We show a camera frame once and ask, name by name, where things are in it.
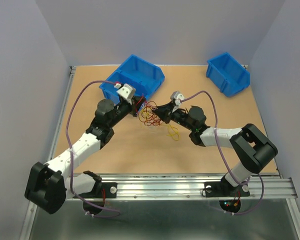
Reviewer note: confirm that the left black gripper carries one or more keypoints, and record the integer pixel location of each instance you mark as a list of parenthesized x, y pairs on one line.
[(134, 104)]

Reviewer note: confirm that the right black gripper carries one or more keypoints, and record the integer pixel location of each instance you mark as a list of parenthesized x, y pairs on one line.
[(166, 111)]

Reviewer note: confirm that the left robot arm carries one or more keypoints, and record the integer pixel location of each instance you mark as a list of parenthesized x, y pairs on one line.
[(50, 184)]

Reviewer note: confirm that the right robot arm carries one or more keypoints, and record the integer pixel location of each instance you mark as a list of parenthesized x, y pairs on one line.
[(254, 150)]

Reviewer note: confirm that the large divided blue bin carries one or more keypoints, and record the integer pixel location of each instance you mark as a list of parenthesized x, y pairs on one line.
[(144, 76)]

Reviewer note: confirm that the small blue bin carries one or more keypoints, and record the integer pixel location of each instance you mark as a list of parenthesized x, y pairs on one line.
[(227, 74)]

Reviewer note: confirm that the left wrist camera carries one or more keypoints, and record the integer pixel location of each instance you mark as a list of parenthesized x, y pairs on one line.
[(125, 90)]

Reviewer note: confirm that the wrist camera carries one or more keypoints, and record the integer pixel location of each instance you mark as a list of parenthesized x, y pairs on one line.
[(177, 97), (125, 90)]

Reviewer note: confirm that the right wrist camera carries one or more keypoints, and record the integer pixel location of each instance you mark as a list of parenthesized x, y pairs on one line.
[(177, 97)]

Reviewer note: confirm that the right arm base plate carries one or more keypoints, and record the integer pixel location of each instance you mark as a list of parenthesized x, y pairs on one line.
[(218, 189)]

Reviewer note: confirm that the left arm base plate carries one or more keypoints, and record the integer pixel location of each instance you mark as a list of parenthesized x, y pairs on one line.
[(105, 190)]

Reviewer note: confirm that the aluminium frame rail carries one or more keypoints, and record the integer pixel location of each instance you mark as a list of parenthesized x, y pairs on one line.
[(146, 162)]

